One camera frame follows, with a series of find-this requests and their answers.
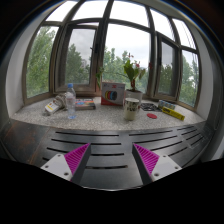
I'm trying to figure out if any long yellow box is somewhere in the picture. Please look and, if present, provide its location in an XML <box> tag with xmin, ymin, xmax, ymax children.
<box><xmin>161</xmin><ymin>106</ymin><xmax>186</xmax><ymax>122</ymax></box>

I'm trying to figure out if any clear water bottle blue cap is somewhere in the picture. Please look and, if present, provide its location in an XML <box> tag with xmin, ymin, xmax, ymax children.
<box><xmin>65</xmin><ymin>83</ymin><xmax>78</xmax><ymax>120</ymax></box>

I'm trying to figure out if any red white filament box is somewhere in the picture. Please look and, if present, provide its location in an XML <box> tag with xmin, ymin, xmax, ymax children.
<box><xmin>100</xmin><ymin>81</ymin><xmax>126</xmax><ymax>107</ymax></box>

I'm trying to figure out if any small colourful box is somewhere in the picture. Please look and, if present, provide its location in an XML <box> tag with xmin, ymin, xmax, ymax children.
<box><xmin>157</xmin><ymin>99</ymin><xmax>177</xmax><ymax>111</ymax></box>

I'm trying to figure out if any black slatted radiator cover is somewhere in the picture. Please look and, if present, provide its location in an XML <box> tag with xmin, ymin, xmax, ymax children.
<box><xmin>0</xmin><ymin>119</ymin><xmax>216</xmax><ymax>191</ymax></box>

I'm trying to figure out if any white power strip with cord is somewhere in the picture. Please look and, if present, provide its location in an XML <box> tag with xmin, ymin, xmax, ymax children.
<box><xmin>44</xmin><ymin>93</ymin><xmax>68</xmax><ymax>117</ymax></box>

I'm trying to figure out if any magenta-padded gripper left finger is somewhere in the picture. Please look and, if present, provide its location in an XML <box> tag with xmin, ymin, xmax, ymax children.
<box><xmin>40</xmin><ymin>143</ymin><xmax>92</xmax><ymax>185</ymax></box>

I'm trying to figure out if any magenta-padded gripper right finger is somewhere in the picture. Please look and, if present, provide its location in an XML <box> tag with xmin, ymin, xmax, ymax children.
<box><xmin>132</xmin><ymin>143</ymin><xmax>183</xmax><ymax>185</ymax></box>

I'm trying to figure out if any potted plant white pot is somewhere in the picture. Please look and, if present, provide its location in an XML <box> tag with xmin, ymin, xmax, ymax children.
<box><xmin>95</xmin><ymin>53</ymin><xmax>148</xmax><ymax>103</ymax></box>

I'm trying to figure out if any brown-framed window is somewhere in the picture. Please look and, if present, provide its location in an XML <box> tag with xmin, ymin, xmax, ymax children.
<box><xmin>22</xmin><ymin>0</ymin><xmax>201</xmax><ymax>111</ymax></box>

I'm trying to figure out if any white mug black lettering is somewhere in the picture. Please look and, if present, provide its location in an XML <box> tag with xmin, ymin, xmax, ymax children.
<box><xmin>123</xmin><ymin>97</ymin><xmax>141</xmax><ymax>122</ymax></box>

